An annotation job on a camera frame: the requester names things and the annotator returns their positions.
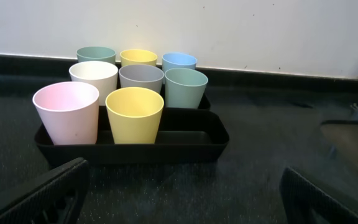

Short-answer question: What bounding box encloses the pink cup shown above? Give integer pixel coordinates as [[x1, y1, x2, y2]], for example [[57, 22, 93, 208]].
[[32, 81, 100, 146]]

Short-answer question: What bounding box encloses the blue cup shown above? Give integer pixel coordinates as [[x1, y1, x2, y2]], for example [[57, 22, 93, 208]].
[[161, 52, 198, 74]]

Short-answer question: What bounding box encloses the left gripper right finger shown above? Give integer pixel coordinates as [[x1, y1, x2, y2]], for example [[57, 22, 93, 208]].
[[278, 166, 358, 224]]

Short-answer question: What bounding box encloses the green cup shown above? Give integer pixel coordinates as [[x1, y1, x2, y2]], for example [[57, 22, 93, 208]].
[[76, 46, 117, 65], [163, 67, 209, 110]]

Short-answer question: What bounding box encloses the grey cup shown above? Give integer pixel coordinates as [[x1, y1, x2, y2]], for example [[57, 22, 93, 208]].
[[118, 63, 165, 95]]

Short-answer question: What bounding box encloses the yellow cup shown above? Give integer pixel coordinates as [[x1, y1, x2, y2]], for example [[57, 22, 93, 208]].
[[119, 49, 158, 67], [104, 86, 165, 145]]

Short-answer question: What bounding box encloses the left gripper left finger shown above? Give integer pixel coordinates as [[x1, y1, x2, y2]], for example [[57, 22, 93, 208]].
[[0, 157, 91, 224]]

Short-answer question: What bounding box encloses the steel sink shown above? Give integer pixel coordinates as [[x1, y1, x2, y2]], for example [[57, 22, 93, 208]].
[[319, 119, 358, 185]]

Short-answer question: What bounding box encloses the white cup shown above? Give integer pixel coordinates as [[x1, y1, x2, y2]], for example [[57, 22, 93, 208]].
[[68, 60, 119, 107]]

